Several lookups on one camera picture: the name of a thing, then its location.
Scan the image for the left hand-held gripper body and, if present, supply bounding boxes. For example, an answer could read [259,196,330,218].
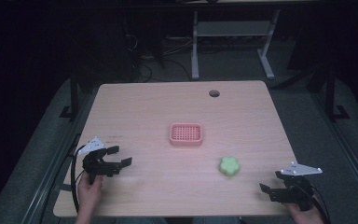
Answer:
[76,135,122,185]

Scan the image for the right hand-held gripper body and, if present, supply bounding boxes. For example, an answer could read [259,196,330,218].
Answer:
[269,161,324,213]

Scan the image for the green flower-shaped soap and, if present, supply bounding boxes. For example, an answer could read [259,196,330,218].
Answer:
[218,155,241,177]

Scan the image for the pink soap dish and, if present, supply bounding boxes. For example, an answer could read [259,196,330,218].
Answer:
[169,122,204,147]

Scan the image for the person's left hand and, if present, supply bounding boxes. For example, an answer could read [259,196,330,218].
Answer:
[76,174,104,217]

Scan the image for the person's right hand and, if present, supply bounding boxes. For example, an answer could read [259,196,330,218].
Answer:
[286,197,325,224]

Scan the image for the black metal stand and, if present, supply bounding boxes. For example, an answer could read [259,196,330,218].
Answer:
[324,66,351,122]
[59,73,80,121]

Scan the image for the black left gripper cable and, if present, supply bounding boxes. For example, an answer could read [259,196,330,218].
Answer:
[70,144,87,214]

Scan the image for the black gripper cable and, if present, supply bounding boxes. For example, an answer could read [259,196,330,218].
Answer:
[70,144,87,214]
[307,183,332,224]

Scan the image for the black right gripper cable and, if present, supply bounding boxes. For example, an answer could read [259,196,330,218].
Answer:
[307,183,332,224]

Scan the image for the black floor cables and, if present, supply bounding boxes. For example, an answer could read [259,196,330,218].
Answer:
[124,33,194,83]

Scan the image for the white metal table frame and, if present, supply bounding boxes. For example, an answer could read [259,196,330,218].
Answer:
[190,8,282,81]

